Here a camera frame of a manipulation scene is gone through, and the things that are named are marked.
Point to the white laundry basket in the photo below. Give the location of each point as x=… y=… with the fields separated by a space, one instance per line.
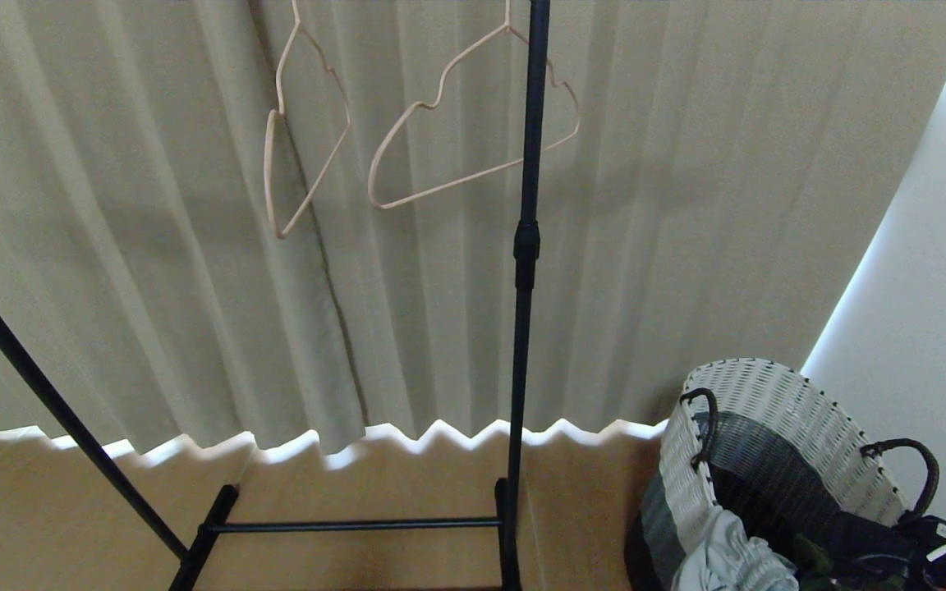
x=777 y=402

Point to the black clothes rack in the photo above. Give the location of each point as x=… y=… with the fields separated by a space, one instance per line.
x=525 y=345

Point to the pink clothes hanger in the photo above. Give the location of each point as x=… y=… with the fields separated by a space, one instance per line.
x=268 y=164
x=440 y=187

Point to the pale grey garment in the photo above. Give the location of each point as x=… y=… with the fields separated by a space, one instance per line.
x=727 y=558

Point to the beige curtain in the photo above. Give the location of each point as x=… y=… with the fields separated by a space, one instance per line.
x=153 y=205

